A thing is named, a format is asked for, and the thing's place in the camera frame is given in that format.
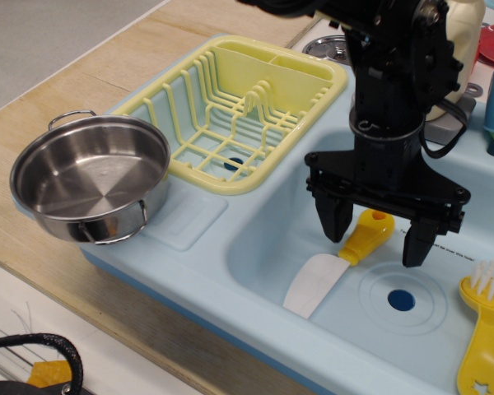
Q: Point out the yellow dish drying rack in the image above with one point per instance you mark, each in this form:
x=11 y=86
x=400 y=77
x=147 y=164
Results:
x=233 y=108

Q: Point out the grey ring washer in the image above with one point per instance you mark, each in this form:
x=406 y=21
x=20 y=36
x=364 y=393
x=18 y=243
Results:
x=474 y=90

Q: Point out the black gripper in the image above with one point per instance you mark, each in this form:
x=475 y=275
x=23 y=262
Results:
x=388 y=173

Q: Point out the yellow dish brush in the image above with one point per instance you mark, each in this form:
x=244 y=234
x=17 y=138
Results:
x=476 y=371

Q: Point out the yellow handled toy knife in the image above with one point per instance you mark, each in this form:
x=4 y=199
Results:
x=318 y=276

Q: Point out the grey toy faucet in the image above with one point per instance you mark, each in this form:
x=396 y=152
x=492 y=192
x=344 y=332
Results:
x=445 y=128

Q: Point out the orange tape piece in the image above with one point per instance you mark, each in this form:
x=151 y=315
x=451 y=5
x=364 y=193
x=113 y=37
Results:
x=49 y=373

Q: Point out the stainless steel pot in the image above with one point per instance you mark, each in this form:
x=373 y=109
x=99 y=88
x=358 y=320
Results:
x=97 y=179

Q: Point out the cream detergent bottle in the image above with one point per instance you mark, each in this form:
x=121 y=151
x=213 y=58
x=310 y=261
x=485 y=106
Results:
x=463 y=22

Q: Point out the light blue toy sink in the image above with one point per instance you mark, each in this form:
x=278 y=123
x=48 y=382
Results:
x=227 y=261

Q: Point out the wooden board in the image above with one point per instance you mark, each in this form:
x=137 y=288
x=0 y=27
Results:
x=98 y=81

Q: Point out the silver pot lid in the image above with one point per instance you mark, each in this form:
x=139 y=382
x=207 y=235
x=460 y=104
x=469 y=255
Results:
x=329 y=47

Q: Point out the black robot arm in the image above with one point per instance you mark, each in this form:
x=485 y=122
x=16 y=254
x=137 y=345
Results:
x=404 y=66

